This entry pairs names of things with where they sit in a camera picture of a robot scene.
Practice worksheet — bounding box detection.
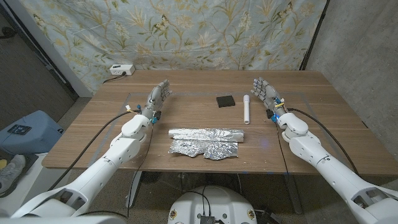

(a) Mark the black power strip cable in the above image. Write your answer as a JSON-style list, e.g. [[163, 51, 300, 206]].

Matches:
[[102, 72, 127, 84]]

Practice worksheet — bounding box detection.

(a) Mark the black backdrop stand pole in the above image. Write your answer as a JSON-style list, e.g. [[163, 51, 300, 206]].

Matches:
[[298, 0, 330, 71]]

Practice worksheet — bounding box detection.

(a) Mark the white power strip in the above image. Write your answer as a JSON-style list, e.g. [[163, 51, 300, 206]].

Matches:
[[109, 64, 136, 77]]

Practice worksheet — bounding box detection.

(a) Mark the grey metal table leg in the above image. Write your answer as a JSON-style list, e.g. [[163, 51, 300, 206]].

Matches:
[[125, 170, 144, 208], [282, 174, 303, 215]]

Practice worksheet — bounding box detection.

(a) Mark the black torso cable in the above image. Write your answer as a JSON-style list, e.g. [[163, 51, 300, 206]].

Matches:
[[183, 185, 212, 217]]

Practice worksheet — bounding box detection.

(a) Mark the grey sneaker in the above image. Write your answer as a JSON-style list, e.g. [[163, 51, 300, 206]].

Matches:
[[0, 154, 26, 195]]

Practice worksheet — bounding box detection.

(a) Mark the black square package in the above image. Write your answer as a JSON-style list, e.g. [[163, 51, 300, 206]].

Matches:
[[216, 95, 236, 108]]

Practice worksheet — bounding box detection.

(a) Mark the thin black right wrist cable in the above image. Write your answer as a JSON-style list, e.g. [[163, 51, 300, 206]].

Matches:
[[275, 121, 290, 175]]

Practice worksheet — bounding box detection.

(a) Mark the thin black left wrist cable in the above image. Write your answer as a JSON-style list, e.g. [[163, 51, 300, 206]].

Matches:
[[126, 123, 155, 218]]

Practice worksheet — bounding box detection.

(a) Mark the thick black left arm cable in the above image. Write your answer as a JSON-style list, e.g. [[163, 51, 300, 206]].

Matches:
[[48, 109, 141, 191]]

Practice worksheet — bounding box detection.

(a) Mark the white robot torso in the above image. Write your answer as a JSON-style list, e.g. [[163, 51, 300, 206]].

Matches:
[[167, 185, 258, 224]]

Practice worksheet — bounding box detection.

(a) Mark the crinkled aluminum foil roll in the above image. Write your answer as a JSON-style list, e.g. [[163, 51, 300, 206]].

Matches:
[[167, 127, 245, 161]]

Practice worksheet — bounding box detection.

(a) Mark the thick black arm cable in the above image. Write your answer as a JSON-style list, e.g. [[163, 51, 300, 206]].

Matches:
[[48, 109, 141, 191], [285, 107, 360, 175]]

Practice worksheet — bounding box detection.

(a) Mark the floral blue backdrop cloth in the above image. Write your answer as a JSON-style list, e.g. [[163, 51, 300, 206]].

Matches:
[[18, 0, 329, 94]]

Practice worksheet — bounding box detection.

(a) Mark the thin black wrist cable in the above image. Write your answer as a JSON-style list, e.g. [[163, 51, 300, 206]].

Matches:
[[275, 121, 290, 175], [126, 123, 155, 218]]

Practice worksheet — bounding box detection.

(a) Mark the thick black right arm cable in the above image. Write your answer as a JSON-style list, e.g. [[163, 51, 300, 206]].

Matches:
[[285, 107, 360, 175]]

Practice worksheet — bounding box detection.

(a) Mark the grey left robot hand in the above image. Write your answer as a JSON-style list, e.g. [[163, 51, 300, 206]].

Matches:
[[141, 79, 172, 121]]

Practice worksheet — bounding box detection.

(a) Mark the blue plastic bin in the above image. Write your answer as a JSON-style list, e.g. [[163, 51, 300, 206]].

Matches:
[[0, 110, 65, 156]]

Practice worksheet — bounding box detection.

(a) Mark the white cylindrical tube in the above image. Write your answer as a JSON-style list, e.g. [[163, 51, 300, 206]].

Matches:
[[243, 94, 251, 125]]

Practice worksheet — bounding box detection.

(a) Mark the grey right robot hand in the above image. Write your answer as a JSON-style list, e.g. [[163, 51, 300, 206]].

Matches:
[[250, 77, 285, 118]]

